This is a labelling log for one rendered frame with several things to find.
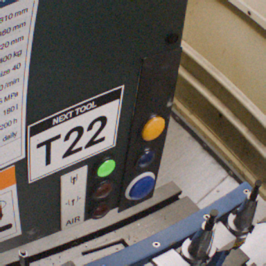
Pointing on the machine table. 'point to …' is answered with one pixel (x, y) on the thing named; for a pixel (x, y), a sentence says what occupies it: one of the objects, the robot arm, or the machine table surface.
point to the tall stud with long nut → (23, 258)
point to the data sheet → (14, 75)
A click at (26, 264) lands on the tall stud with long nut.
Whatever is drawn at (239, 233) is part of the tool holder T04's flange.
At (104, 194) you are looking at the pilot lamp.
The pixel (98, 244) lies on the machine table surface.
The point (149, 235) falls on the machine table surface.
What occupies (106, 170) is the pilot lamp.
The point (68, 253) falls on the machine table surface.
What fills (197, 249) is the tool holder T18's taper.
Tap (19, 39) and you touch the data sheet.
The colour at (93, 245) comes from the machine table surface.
